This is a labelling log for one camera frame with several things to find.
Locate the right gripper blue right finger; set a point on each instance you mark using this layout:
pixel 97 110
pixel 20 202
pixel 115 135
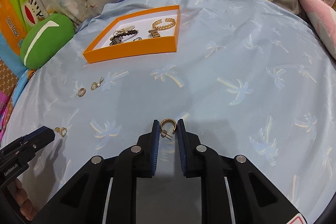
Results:
pixel 187 143

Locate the silver wrist watch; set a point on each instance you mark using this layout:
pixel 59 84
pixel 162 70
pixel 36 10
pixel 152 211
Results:
pixel 115 41

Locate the gold ring charm earring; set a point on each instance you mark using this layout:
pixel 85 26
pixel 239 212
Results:
pixel 62 131

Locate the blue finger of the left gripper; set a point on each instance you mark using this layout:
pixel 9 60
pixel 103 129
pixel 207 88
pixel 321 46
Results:
pixel 30 136

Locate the colourful cartoon monkey bedsheet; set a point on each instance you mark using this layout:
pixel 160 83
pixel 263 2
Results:
pixel 18 17

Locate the gold pearl pendant earring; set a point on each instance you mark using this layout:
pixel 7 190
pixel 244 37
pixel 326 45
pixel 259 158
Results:
pixel 97 84

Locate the person left hand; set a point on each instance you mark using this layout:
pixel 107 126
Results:
pixel 26 206

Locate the pink patterned pillow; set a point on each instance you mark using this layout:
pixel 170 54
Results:
pixel 322 17

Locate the pearl gold brooch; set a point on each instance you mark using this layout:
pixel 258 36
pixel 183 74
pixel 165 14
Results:
pixel 125 29

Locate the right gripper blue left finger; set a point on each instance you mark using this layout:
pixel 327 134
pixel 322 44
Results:
pixel 149 144

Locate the green plush pillow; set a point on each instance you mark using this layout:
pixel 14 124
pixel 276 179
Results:
pixel 45 39

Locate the orange jewelry tray box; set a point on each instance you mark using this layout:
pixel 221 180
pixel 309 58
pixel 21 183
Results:
pixel 137 42

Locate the light blue palm-print sheet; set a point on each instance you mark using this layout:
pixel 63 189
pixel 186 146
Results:
pixel 248 78

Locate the small gold hoop earring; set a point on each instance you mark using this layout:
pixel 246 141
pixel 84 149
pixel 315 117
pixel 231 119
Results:
pixel 81 92

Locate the gold wrist watch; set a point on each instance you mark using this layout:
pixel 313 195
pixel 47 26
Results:
pixel 154 33

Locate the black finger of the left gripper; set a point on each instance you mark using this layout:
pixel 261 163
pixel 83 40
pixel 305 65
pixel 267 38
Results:
pixel 39 142

